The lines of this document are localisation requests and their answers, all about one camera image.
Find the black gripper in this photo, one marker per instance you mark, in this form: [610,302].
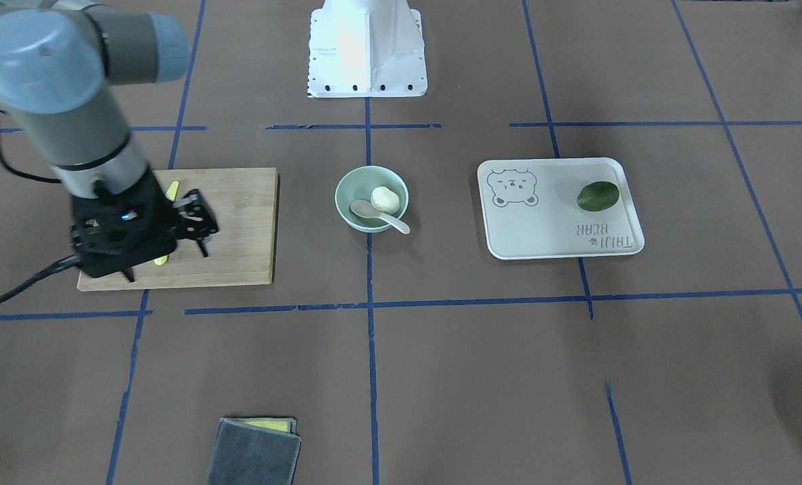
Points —
[160,209]

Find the white ceramic spoon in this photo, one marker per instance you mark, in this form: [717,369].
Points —
[363,209]

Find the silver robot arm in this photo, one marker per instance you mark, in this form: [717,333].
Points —
[58,63]

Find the light green bowl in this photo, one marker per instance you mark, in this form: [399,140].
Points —
[358,184]

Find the wooden cutting board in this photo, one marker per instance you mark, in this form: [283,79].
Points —
[244,201]

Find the grey folded cloth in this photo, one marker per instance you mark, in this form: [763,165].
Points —
[255,450]

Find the cream bear tray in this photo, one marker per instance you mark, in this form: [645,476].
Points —
[530,209]

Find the green lime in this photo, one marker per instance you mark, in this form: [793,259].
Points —
[598,196]

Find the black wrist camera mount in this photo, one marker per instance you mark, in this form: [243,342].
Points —
[110,231]

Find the white pedestal column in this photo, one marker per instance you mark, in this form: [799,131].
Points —
[366,49]

